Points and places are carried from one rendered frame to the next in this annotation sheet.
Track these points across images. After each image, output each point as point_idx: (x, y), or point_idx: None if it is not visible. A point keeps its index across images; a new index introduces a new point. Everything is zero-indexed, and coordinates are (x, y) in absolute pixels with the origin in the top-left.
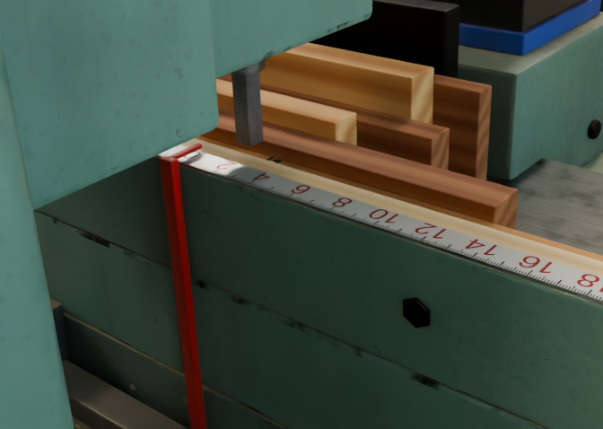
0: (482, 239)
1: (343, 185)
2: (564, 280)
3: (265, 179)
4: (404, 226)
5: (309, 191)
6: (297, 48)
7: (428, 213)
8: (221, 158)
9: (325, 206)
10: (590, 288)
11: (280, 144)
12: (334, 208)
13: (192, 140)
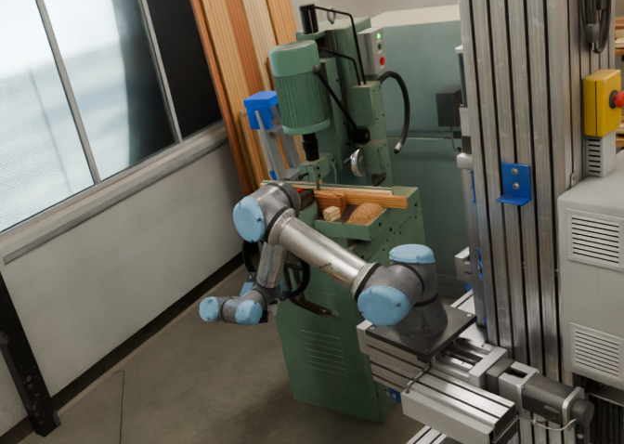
0: (293, 185)
1: (306, 187)
2: (288, 181)
3: (314, 183)
4: (300, 182)
5: (309, 183)
6: (314, 191)
7: (298, 186)
8: (319, 184)
9: (307, 182)
10: (286, 181)
11: (315, 190)
12: (306, 182)
13: (325, 188)
